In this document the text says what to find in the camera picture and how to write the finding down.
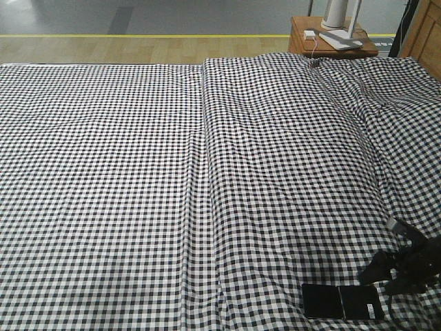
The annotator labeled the white desk lamp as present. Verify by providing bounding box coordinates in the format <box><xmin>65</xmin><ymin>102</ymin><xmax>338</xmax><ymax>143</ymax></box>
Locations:
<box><xmin>319</xmin><ymin>0</ymin><xmax>363</xmax><ymax>50</ymax></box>

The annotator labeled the black foldable smartphone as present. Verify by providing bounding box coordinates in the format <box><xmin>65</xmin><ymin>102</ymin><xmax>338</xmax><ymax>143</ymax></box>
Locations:
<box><xmin>301</xmin><ymin>283</ymin><xmax>384</xmax><ymax>321</ymax></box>

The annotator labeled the white charger adapter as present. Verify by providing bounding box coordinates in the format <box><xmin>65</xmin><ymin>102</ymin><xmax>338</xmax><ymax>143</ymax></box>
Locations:
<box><xmin>303</xmin><ymin>30</ymin><xmax>316</xmax><ymax>40</ymax></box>

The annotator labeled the wooden headboard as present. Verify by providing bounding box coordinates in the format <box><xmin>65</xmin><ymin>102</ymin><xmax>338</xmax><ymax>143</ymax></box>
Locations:
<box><xmin>399</xmin><ymin>0</ymin><xmax>441</xmax><ymax>81</ymax></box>

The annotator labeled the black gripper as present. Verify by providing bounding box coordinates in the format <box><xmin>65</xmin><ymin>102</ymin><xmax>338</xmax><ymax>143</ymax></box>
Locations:
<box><xmin>358</xmin><ymin>230</ymin><xmax>440</xmax><ymax>296</ymax></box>

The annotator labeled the wooden nightstand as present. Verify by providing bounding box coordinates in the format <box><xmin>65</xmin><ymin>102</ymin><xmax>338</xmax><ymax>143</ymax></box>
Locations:
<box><xmin>288</xmin><ymin>17</ymin><xmax>378</xmax><ymax>59</ymax></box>

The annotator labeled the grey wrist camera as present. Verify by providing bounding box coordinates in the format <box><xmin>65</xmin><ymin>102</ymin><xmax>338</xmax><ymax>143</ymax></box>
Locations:
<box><xmin>387</xmin><ymin>217</ymin><xmax>408</xmax><ymax>237</ymax></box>

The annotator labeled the white cylindrical appliance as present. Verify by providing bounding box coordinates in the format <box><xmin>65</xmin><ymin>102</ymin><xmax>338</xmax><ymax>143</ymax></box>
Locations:
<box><xmin>321</xmin><ymin>0</ymin><xmax>349</xmax><ymax>30</ymax></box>

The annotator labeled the checkered black white bedsheet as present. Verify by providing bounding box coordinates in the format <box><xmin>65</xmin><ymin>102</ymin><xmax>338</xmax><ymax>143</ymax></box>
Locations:
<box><xmin>1</xmin><ymin>53</ymin><xmax>440</xmax><ymax>330</ymax></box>

